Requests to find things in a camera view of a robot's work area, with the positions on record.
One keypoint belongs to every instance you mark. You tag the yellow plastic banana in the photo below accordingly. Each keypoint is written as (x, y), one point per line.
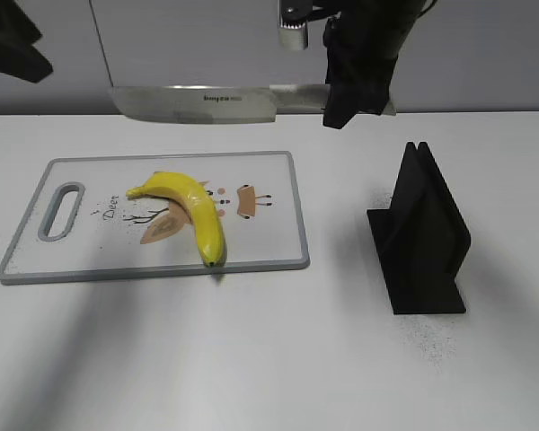
(197, 203)

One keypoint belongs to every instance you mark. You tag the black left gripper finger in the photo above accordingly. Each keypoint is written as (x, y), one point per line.
(18, 56)

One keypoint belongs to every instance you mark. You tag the white grey-rimmed cutting board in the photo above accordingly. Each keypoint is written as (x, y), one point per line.
(80, 226)

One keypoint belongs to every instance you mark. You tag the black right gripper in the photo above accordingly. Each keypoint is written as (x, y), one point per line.
(352, 27)

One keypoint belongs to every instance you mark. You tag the white-handled kitchen knife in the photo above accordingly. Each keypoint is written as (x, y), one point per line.
(219, 105)

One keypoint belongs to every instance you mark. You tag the black knife stand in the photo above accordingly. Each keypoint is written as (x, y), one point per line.
(421, 239)

